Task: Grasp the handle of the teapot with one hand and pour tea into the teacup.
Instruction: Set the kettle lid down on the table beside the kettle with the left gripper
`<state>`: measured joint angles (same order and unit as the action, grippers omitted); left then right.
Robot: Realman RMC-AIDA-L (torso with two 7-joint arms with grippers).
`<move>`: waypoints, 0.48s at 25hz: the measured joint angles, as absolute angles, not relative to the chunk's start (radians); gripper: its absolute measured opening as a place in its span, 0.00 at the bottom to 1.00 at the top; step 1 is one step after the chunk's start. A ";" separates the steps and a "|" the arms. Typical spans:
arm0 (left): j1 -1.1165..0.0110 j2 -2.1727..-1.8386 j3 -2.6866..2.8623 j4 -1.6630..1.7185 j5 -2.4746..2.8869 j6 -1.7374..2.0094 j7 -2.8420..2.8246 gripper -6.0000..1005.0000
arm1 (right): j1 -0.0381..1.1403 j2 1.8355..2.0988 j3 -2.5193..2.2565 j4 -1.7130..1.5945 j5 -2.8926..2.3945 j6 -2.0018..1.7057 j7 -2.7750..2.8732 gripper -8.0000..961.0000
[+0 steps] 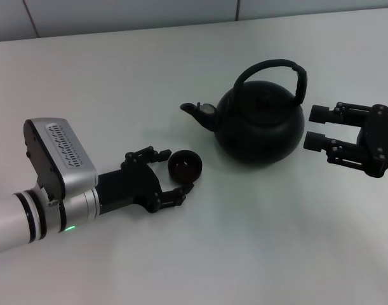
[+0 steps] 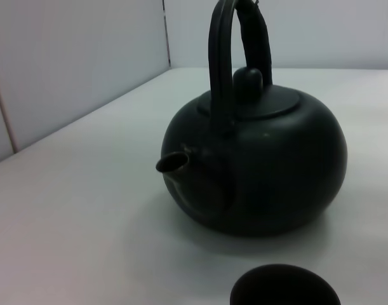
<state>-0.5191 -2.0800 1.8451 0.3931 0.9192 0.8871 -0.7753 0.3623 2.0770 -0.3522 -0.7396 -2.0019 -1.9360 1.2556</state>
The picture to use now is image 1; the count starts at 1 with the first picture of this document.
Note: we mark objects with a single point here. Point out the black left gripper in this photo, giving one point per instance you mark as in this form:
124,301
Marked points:
130,187

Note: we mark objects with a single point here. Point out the small black teacup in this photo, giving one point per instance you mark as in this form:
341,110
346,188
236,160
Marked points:
184,167

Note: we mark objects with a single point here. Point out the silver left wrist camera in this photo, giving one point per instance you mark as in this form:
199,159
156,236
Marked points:
63,149

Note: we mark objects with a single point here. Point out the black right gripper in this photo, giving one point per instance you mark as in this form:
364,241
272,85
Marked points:
381,143

